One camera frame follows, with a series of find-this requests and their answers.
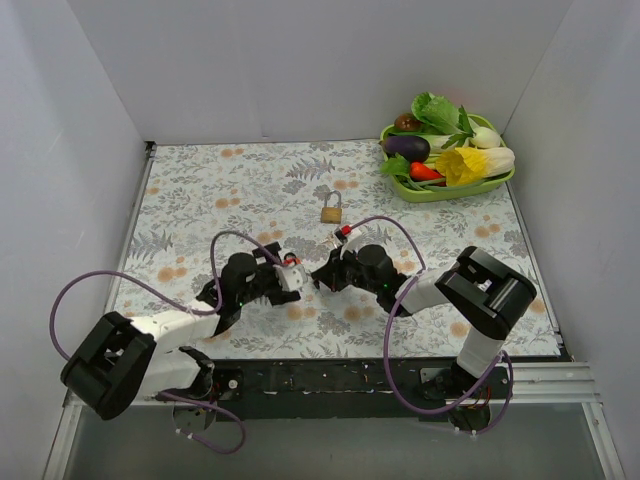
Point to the white toy radish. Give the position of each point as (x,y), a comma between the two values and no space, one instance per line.
(485,138)

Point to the orange black padlock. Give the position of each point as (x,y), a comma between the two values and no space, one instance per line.
(291,259)

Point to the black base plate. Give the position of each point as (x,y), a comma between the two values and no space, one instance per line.
(330,388)

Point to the purple toy eggplant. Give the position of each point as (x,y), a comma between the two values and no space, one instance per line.
(412,148)

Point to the green plastic tray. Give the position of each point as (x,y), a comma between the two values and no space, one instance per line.
(428,191)

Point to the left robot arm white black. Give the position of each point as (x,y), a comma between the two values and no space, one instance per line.
(124,358)

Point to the floral patterned mat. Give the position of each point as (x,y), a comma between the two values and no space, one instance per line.
(202,203)

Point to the brown toy mushroom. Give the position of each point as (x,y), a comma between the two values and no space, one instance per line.
(407,122)

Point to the silver keys on ring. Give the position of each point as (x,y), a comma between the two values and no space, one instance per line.
(329,241)

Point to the red toy pepper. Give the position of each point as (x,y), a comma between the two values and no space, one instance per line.
(419,172)

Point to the brass padlock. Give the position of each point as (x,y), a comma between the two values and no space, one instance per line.
(332,214)

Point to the green toy lettuce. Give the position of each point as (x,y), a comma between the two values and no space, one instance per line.
(441,114)

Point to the yellow toy cabbage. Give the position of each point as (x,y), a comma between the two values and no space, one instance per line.
(467,165)

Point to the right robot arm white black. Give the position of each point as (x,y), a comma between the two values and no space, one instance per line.
(490,295)

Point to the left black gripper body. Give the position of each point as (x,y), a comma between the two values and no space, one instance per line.
(279,289)

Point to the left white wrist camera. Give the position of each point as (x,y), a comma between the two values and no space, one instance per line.
(291,277)

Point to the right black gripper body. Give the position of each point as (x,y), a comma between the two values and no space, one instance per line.
(333,273)

